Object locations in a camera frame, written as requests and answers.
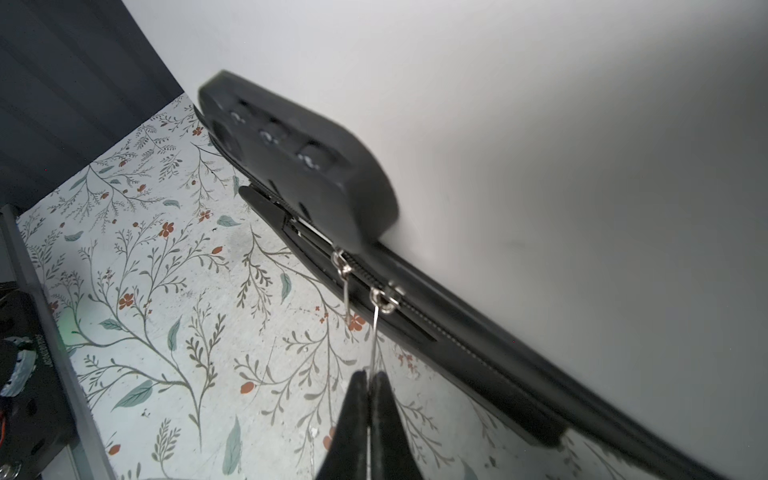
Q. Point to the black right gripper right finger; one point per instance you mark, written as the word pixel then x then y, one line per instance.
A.
pixel 391 457

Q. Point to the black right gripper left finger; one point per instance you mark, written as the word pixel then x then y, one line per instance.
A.
pixel 347 455

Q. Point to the white hard-shell suitcase black lining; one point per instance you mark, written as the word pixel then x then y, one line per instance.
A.
pixel 591 175

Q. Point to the floral table mat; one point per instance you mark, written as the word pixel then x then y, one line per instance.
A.
pixel 206 350

